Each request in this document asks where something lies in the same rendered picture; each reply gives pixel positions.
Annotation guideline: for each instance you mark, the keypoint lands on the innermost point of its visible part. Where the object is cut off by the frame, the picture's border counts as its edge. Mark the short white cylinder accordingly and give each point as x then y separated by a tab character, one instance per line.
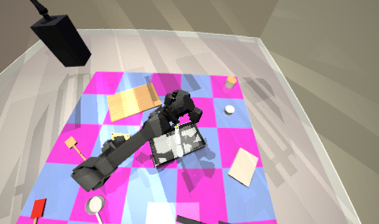
229	110

